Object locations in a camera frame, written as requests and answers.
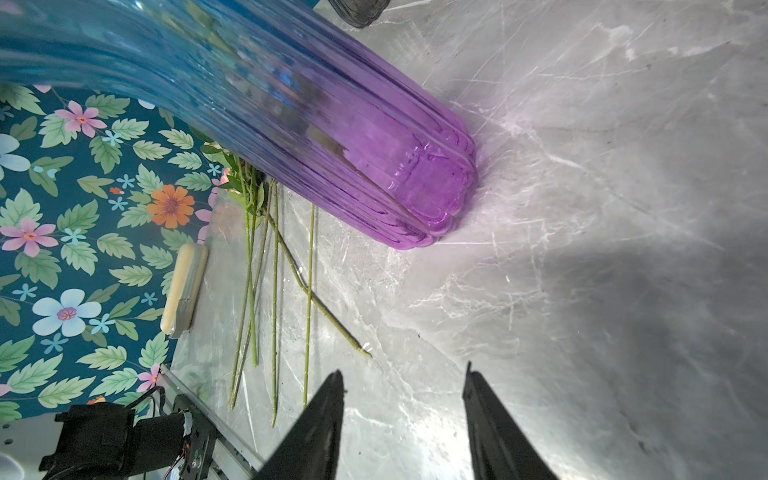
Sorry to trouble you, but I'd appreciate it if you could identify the cream rose flower bunch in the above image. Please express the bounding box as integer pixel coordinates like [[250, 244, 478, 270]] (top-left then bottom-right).
[[202, 140, 372, 426]]

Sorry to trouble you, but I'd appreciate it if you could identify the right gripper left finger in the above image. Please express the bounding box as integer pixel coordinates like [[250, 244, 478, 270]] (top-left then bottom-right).
[[252, 370, 345, 480]]

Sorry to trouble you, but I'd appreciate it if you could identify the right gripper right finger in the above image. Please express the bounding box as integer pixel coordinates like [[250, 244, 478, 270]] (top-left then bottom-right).
[[462, 362, 558, 480]]

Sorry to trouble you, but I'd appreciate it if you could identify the purple glass vase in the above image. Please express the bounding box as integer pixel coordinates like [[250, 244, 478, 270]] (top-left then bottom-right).
[[1, 1, 478, 249]]

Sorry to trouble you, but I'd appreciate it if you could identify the dark maroon glass vase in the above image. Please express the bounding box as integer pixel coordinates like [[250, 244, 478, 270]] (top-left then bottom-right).
[[329, 0, 390, 29]]

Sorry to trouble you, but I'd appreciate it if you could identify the orange rose flower stem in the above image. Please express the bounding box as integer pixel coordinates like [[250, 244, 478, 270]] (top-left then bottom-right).
[[302, 205, 316, 407]]

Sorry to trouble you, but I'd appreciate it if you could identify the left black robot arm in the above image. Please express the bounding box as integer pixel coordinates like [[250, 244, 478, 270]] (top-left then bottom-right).
[[39, 386, 219, 479]]

